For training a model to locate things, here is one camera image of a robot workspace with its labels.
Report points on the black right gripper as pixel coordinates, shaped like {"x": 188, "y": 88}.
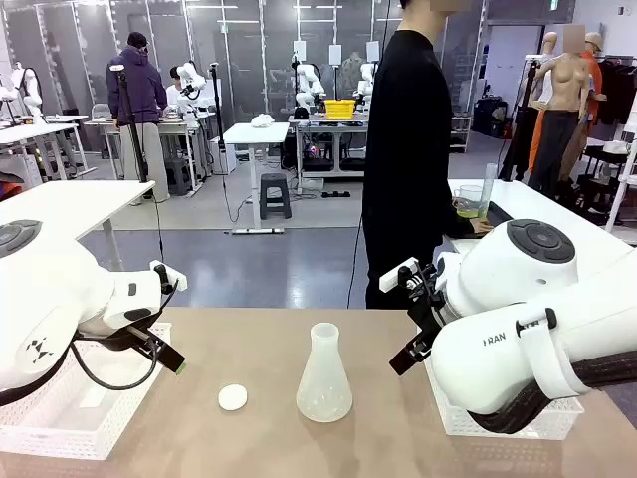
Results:
{"x": 432, "y": 316}

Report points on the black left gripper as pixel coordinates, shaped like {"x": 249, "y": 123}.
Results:
{"x": 127, "y": 338}

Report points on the white round flask cap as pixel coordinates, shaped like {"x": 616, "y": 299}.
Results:
{"x": 232, "y": 397}

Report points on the white perforated plastic basket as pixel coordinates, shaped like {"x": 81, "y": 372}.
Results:
{"x": 455, "y": 423}
{"x": 74, "y": 428}

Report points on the translucent plastic conical flask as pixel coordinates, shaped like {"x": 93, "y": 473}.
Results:
{"x": 323, "y": 388}

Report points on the clear plastic graduated cylinder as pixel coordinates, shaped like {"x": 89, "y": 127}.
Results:
{"x": 488, "y": 194}

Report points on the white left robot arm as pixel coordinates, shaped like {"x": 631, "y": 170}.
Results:
{"x": 50, "y": 299}

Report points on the person's right forearm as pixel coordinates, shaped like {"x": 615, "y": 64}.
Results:
{"x": 460, "y": 229}

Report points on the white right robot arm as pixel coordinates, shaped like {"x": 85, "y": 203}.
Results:
{"x": 497, "y": 279}

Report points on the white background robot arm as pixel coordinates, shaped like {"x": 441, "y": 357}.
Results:
{"x": 190, "y": 84}
{"x": 308, "y": 84}
{"x": 30, "y": 89}
{"x": 366, "y": 82}

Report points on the person's right hand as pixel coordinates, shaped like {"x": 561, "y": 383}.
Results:
{"x": 482, "y": 227}

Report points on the white power strip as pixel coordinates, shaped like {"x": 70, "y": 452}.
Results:
{"x": 259, "y": 231}

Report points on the black flat tray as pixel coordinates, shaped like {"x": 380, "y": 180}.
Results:
{"x": 500, "y": 214}

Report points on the black power strip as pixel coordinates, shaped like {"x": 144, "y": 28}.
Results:
{"x": 334, "y": 194}

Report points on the dark gray stool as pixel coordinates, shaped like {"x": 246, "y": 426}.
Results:
{"x": 177, "y": 174}

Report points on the gray plastic stool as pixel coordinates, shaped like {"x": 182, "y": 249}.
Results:
{"x": 275, "y": 191}

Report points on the person in black clothes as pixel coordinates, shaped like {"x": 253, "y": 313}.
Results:
{"x": 403, "y": 149}

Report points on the low shoe rack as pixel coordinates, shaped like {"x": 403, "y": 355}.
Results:
{"x": 460, "y": 132}

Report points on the white metal workbench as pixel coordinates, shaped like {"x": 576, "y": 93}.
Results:
{"x": 174, "y": 124}
{"x": 328, "y": 122}

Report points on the white height-adjustable table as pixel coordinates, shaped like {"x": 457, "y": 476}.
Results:
{"x": 256, "y": 133}

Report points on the black bags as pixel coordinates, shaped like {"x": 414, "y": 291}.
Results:
{"x": 490, "y": 117}

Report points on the white crumpled cloth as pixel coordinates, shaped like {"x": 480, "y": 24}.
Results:
{"x": 262, "y": 121}

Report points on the yellow plastic crate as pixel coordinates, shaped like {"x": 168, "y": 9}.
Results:
{"x": 340, "y": 109}

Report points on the black pole stand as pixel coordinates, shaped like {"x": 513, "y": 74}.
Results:
{"x": 217, "y": 104}

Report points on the white desk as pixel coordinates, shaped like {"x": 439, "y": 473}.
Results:
{"x": 35, "y": 132}

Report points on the seated person in white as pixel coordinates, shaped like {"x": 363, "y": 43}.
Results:
{"x": 174, "y": 92}

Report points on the black cap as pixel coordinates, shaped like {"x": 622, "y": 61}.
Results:
{"x": 301, "y": 113}

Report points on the black light tripod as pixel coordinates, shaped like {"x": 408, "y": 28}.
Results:
{"x": 522, "y": 114}

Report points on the person in purple jacket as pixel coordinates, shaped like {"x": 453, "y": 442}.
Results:
{"x": 137, "y": 89}

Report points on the bare mannequin gray trousers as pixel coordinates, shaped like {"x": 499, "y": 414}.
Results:
{"x": 565, "y": 84}

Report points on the white mannequin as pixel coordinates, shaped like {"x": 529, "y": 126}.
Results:
{"x": 549, "y": 50}

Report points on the mannequin in orange clothes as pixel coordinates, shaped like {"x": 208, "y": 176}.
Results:
{"x": 594, "y": 74}

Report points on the black hanging clothes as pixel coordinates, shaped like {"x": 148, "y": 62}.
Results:
{"x": 617, "y": 89}

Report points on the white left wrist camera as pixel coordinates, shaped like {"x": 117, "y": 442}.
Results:
{"x": 164, "y": 279}

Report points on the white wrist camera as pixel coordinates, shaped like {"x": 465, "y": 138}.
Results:
{"x": 164, "y": 279}
{"x": 398, "y": 276}

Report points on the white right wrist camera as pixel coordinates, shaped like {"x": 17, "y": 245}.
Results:
{"x": 398, "y": 276}

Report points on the black camera tripod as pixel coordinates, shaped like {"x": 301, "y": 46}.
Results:
{"x": 132, "y": 124}

